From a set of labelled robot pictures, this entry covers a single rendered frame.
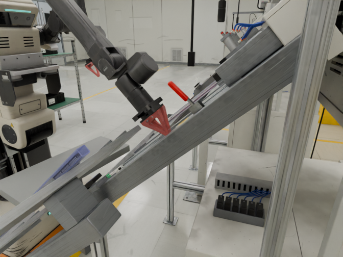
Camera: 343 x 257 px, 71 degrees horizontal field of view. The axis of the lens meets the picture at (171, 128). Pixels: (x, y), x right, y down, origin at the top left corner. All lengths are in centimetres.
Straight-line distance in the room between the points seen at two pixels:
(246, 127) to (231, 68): 156
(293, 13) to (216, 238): 62
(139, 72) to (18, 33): 84
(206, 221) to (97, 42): 64
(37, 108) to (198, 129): 106
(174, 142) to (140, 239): 114
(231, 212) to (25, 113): 109
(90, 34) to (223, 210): 67
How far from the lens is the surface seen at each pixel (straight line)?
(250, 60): 54
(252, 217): 85
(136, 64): 65
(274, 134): 211
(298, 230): 91
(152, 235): 166
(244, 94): 51
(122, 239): 167
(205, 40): 947
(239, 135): 212
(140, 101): 66
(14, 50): 137
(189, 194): 196
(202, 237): 80
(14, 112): 138
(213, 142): 212
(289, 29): 52
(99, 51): 70
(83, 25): 74
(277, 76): 51
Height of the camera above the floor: 120
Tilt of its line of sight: 22 degrees down
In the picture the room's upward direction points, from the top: straight up
